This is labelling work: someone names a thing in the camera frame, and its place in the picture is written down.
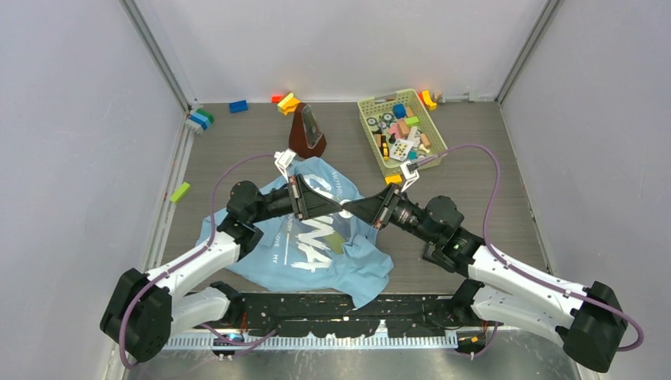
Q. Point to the yellow brick near basket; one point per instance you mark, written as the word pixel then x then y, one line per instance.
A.
pixel 394 179

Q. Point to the yellow red corner blocks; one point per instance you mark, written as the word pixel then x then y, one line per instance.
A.
pixel 431 100

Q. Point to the green plastic basket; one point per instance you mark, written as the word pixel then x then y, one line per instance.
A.
pixel 399 128

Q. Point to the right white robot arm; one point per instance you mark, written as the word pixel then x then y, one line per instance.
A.
pixel 585 321

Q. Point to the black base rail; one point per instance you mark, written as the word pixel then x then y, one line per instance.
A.
pixel 331 314

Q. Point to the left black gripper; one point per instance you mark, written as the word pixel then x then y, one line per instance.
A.
pixel 310 203

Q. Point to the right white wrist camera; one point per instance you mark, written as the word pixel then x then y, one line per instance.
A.
pixel 410 174

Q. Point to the light blue printed t-shirt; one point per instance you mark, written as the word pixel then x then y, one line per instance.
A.
pixel 333 251

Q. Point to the yellow orange toy block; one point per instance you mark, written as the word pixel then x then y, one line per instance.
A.
pixel 288 104

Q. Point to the stacked blue green bricks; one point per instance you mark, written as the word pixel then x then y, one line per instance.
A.
pixel 199 120

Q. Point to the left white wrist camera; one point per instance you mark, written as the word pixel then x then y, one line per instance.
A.
pixel 283 161

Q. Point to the lime green toy brick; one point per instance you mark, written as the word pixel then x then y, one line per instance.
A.
pixel 180 192

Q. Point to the blue toy brick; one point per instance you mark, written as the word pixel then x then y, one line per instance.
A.
pixel 238 106

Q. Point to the brown metronome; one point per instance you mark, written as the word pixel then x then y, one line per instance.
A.
pixel 306 139

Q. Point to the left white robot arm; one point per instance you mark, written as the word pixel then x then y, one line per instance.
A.
pixel 147 308

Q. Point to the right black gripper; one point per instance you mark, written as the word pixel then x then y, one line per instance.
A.
pixel 375 210

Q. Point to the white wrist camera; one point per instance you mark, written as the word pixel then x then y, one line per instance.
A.
pixel 283 161
pixel 410 174

